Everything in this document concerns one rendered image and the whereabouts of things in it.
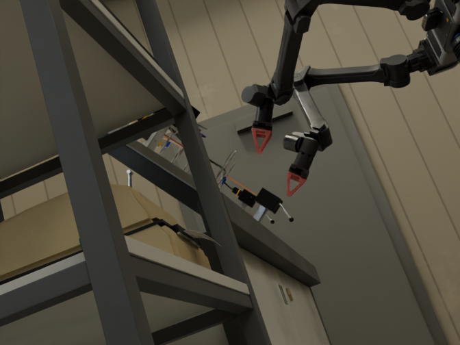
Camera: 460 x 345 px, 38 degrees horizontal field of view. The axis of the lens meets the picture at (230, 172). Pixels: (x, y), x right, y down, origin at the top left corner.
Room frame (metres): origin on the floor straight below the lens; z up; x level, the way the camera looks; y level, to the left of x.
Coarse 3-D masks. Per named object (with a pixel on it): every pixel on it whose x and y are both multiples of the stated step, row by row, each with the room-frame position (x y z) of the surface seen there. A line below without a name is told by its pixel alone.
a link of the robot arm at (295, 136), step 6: (318, 126) 2.15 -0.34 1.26; (324, 126) 2.15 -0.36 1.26; (294, 132) 2.21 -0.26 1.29; (306, 132) 2.18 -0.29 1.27; (312, 132) 2.15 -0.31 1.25; (318, 132) 2.14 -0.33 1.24; (288, 138) 2.18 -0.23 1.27; (294, 138) 2.17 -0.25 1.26; (318, 138) 2.15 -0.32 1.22; (288, 144) 2.18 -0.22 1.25; (294, 144) 2.16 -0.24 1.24; (294, 150) 2.18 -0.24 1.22; (318, 150) 2.20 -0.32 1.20
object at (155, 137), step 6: (192, 108) 1.43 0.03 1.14; (198, 114) 1.45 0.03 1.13; (168, 126) 1.45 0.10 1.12; (174, 126) 1.43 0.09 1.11; (156, 132) 1.44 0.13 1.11; (162, 132) 1.45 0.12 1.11; (150, 138) 1.45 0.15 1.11; (156, 138) 1.45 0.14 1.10; (144, 144) 1.46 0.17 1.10; (150, 144) 1.45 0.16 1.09; (156, 144) 1.45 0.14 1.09
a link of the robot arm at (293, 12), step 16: (288, 0) 1.70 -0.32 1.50; (304, 0) 1.67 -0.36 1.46; (320, 0) 1.67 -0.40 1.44; (336, 0) 1.71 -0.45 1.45; (352, 0) 1.73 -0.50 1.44; (368, 0) 1.76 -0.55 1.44; (384, 0) 1.78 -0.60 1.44; (400, 0) 1.80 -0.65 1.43; (416, 0) 1.81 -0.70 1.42; (416, 16) 1.87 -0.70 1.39
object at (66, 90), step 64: (0, 0) 0.73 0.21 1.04; (64, 0) 0.74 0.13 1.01; (0, 64) 0.87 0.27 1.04; (64, 64) 0.64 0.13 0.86; (128, 64) 0.95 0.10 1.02; (0, 128) 1.05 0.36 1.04; (64, 128) 0.64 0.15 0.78; (128, 128) 1.21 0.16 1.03; (192, 128) 1.18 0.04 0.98; (0, 192) 1.26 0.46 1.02; (128, 256) 0.67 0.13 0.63; (0, 320) 0.67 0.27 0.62; (64, 320) 0.88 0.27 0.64; (128, 320) 0.64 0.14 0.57; (192, 320) 1.20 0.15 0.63; (256, 320) 1.18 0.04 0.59
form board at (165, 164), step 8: (128, 144) 1.29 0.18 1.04; (136, 144) 1.29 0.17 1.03; (144, 152) 1.28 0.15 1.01; (152, 152) 1.28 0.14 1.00; (152, 160) 1.28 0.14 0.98; (160, 160) 1.28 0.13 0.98; (168, 168) 1.28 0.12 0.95; (176, 168) 1.27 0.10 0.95; (176, 176) 1.29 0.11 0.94; (184, 176) 1.27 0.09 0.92; (192, 184) 1.27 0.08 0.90
